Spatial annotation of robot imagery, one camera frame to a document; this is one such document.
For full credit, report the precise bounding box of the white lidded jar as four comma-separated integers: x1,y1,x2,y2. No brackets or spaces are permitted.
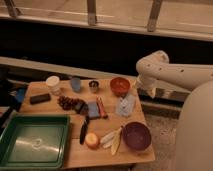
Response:
45,76,61,96

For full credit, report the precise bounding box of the orange marker pen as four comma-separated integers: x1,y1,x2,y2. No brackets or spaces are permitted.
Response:
96,97,108,119

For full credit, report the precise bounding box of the black rectangular block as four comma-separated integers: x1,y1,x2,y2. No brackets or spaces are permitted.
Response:
30,94,51,104

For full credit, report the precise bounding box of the small metal cup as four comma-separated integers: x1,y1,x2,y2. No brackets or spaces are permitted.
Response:
89,80,99,93

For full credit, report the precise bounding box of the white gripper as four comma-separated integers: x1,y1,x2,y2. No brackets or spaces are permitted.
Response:
134,75,156,98

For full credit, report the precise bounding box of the blue sponge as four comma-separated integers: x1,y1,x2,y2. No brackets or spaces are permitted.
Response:
88,102,100,119

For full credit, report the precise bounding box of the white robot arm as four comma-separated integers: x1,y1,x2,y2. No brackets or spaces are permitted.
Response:
136,50,213,171

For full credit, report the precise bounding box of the orange bowl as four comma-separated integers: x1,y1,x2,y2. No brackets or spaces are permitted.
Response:
110,77,130,97

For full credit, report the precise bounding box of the peeled banana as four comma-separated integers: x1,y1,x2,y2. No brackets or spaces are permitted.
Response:
100,127,122,155

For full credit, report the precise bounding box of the small dark box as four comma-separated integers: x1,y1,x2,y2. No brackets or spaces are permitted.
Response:
75,102,88,115

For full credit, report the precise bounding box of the blue plastic cup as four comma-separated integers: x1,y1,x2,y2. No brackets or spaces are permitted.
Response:
70,77,81,92

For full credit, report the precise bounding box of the blue object at left edge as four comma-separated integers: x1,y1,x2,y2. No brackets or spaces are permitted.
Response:
15,88,26,103

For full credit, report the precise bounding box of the green plastic tray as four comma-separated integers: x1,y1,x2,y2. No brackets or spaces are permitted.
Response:
0,115,70,170

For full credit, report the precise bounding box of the purple bowl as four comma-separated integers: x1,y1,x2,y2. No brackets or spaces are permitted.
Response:
122,122,152,151

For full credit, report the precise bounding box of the yellow apple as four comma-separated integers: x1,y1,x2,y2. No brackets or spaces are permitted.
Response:
85,133,99,149

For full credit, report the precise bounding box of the bunch of dark grapes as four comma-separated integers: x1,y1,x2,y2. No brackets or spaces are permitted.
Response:
57,96,79,110

